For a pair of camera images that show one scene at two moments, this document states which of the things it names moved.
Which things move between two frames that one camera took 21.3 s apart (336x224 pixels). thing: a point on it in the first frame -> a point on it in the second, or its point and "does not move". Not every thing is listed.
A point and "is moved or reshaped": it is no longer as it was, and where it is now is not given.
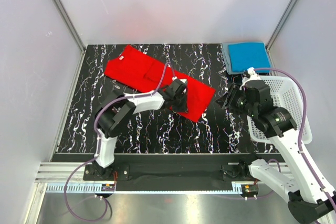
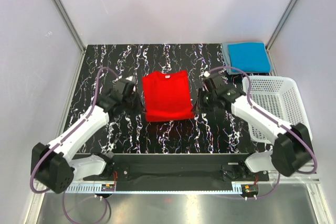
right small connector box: x=250 y=190 does not move
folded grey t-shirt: x=225 y=49 does not move
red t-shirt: x=144 y=69 is moved or reshaped
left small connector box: x=108 y=187 does not move
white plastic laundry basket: x=285 y=93 does not move
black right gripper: x=234 y=91 -> x=199 y=105
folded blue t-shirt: x=245 y=55 does not move
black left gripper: x=184 y=107 -> x=139 y=106
